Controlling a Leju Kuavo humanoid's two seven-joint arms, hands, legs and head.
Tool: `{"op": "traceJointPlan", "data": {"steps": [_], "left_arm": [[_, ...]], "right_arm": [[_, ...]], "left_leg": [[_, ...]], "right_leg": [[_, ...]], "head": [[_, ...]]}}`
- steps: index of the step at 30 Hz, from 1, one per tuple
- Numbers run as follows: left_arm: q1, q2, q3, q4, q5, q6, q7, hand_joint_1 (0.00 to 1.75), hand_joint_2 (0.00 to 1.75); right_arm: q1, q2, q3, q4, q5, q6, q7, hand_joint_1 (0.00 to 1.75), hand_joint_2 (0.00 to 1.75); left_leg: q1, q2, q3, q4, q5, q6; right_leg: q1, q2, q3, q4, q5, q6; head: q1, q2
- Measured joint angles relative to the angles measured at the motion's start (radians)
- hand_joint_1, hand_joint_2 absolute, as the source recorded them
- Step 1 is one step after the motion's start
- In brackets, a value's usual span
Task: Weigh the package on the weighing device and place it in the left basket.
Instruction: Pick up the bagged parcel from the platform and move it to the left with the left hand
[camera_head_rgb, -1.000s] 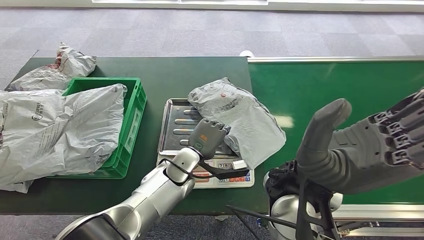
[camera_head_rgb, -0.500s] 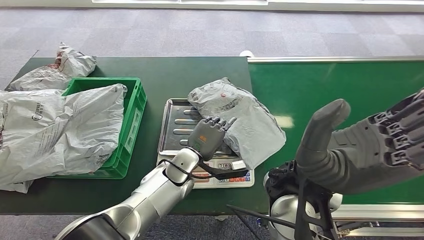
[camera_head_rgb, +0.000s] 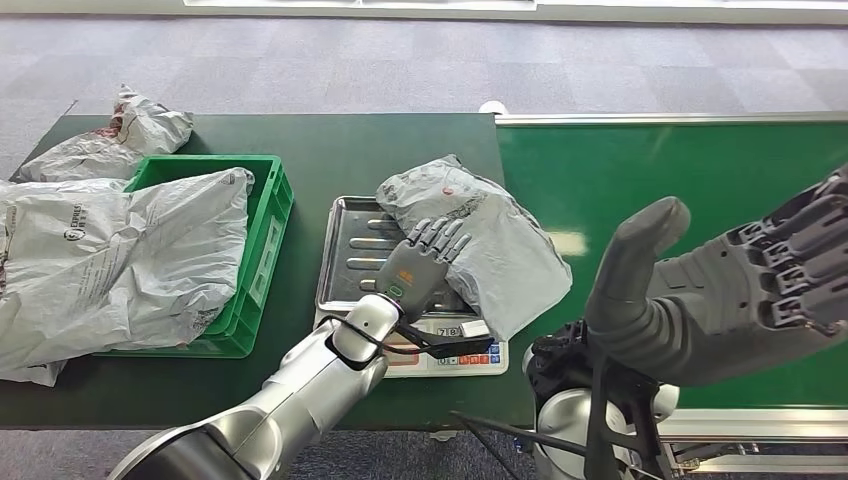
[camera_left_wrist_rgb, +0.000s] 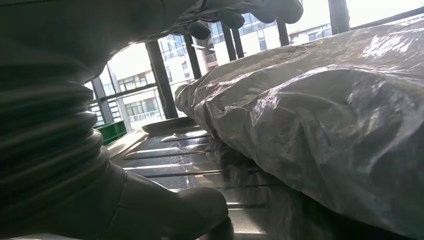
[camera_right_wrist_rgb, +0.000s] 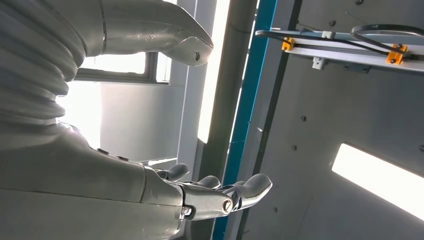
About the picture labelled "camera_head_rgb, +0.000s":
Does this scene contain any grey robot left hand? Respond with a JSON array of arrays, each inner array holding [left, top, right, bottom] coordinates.
[[374, 217, 473, 325]]

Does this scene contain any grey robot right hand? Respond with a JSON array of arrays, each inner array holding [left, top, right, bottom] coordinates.
[[584, 164, 848, 389]]

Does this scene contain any grey plastic mailer package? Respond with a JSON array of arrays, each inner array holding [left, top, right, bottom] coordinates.
[[375, 154, 574, 343]]

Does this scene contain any white electronic weighing scale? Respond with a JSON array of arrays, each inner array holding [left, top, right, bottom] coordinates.
[[312, 195, 510, 380]]

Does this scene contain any green plastic basket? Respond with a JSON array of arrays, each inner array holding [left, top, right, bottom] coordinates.
[[97, 154, 295, 361]]

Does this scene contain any crumpled white mailer package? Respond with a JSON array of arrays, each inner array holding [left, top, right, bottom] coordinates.
[[16, 84, 195, 185]]

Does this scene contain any large white mailer package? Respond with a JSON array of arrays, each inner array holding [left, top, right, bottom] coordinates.
[[0, 166, 256, 389]]

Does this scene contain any steel scale tray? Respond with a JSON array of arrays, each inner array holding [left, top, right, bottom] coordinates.
[[314, 195, 480, 316]]

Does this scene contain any green conveyor belt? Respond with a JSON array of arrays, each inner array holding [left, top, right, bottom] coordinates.
[[495, 122, 848, 410]]

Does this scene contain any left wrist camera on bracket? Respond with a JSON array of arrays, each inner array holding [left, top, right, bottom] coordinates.
[[392, 319, 497, 361]]

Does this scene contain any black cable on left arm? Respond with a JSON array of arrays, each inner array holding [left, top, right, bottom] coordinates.
[[316, 313, 429, 374]]

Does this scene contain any aluminium conveyor side rail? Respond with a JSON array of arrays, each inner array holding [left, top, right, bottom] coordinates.
[[494, 111, 848, 128], [652, 407, 848, 476]]

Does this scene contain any black right wrist camera bracket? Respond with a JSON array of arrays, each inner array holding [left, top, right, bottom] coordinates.
[[582, 357, 670, 480]]

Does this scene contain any thin black cable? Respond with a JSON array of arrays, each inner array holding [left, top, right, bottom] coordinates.
[[452, 409, 591, 480]]

